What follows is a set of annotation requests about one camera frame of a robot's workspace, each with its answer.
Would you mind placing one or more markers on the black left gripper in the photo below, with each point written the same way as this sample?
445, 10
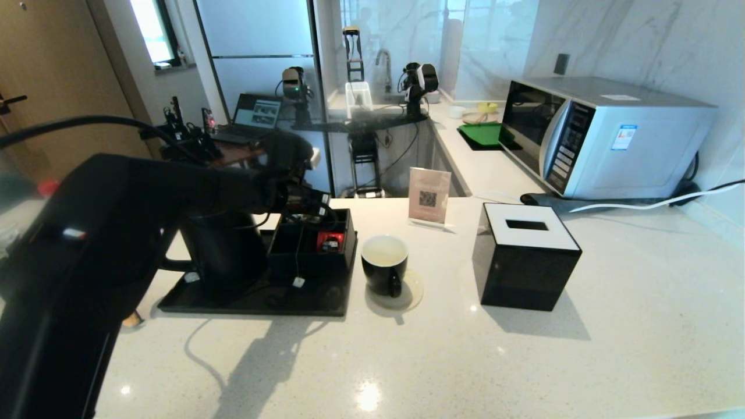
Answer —
285, 157

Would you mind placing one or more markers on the clear pyramid tea bag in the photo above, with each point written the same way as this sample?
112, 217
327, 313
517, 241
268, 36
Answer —
298, 283

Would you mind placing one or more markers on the black electric kettle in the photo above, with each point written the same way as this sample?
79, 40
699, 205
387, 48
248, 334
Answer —
227, 250

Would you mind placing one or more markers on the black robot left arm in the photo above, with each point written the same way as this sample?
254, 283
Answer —
87, 262

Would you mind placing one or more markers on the red packet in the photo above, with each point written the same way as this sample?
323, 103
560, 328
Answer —
330, 241

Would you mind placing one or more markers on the black compartment organizer box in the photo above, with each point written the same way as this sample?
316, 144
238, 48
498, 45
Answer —
285, 265

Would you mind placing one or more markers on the black rig stand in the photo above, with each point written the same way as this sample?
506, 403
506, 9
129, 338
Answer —
364, 151

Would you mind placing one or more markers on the brown wooden desk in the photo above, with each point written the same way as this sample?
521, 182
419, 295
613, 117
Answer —
233, 152

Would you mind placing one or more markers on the black laptop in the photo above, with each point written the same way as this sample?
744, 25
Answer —
256, 113

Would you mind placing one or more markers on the black rectangular serving tray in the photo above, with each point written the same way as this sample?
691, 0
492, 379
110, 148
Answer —
273, 302

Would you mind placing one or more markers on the black mug white inside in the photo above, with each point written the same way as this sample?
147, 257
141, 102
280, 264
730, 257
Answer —
384, 273

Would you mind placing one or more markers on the QR code sign stand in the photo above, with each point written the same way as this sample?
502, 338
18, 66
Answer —
429, 198

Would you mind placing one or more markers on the black controller red lights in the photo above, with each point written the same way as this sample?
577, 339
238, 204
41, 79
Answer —
208, 119

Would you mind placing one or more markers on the translucent round coaster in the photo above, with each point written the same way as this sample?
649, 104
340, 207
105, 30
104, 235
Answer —
414, 294

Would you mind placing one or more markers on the chrome faucet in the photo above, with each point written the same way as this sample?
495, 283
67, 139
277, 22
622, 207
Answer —
383, 58

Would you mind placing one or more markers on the small white bowl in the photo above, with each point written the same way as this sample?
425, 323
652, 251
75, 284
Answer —
456, 112

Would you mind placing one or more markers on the silver refrigerator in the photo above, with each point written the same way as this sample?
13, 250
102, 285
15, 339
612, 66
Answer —
256, 29

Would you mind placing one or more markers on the beige plate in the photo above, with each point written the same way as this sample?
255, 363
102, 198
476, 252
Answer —
474, 119

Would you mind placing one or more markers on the green cutting board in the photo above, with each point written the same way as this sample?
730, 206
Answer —
483, 135

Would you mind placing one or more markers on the brown black oven mitt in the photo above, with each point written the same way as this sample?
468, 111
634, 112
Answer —
132, 319

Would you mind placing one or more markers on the yellow item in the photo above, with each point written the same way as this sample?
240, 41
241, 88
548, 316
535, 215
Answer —
488, 107

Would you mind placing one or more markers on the black tissue box white lid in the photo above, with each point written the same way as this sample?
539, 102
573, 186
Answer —
524, 273

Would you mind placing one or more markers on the water bottle red cap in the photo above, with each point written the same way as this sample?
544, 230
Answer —
48, 188

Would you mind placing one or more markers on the silver microwave oven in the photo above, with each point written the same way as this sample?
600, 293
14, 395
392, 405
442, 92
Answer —
634, 151

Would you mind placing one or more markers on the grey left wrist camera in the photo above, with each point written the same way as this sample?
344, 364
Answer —
315, 158

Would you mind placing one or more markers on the black upright frame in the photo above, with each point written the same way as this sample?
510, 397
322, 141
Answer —
351, 30

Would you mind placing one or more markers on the window with black frame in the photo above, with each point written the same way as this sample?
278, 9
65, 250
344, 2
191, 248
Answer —
148, 29

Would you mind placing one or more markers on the dark wall socket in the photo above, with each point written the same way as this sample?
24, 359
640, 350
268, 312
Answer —
561, 64

